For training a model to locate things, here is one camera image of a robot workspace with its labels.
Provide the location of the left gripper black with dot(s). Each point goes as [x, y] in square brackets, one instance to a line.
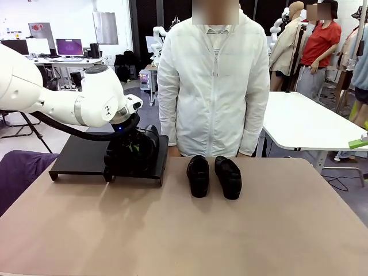
[129, 139]

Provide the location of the black leather loafer shoe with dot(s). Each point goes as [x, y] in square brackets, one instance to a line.
[198, 178]
[151, 142]
[115, 161]
[228, 178]

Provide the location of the person right forearm white sleeve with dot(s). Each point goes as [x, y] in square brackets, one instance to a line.
[168, 123]

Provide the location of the person left forearm white sleeve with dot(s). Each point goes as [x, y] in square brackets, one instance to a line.
[251, 135]

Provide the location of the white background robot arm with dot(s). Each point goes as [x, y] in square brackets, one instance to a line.
[276, 28]
[157, 44]

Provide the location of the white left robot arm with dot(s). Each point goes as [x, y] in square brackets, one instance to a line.
[95, 95]

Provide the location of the black shoe stand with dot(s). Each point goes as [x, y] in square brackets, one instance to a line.
[74, 155]
[162, 155]

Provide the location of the small wooden top stand table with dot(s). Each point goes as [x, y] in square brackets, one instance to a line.
[151, 67]

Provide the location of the black tripod stand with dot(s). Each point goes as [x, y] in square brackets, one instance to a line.
[43, 140]

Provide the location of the person right hand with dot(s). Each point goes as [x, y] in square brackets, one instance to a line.
[174, 151]

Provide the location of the white rounded table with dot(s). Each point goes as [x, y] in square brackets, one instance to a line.
[302, 120]

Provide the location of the computer case with coloured lights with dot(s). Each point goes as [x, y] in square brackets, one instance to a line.
[146, 80]

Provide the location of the grey blue garment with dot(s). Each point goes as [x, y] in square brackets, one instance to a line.
[362, 63]

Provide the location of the black backpack pile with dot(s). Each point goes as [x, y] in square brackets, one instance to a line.
[125, 66]

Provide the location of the person in white jacket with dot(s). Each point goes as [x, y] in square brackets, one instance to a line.
[212, 115]

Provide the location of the mannequin in tan clothes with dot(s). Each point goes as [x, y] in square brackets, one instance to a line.
[346, 57]

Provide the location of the black box under desk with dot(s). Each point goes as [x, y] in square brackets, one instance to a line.
[75, 79]

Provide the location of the black computer tower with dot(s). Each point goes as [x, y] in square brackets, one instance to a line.
[95, 50]

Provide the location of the person in red shirt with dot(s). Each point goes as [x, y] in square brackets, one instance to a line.
[320, 43]

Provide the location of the white office desk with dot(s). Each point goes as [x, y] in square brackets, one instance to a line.
[72, 61]

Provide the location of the white keyboard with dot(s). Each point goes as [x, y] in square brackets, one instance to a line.
[69, 60]

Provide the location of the mannequin in beige coat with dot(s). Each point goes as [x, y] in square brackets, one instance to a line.
[287, 49]

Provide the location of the monitor with purple screen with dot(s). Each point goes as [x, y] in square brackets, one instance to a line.
[69, 47]

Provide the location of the black mesh office chair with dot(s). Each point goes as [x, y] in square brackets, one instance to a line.
[41, 72]

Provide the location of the white monitor back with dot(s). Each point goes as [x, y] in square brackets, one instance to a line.
[38, 46]

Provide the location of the grey poster with red dot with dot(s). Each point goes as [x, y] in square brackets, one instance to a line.
[43, 30]

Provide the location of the black computer monitor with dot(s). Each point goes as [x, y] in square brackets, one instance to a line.
[17, 44]

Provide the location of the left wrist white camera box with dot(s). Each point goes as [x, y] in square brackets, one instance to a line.
[135, 103]

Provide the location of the black camera tripod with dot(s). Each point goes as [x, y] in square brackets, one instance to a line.
[297, 51]

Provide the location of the silver wall panel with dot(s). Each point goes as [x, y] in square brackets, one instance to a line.
[105, 28]

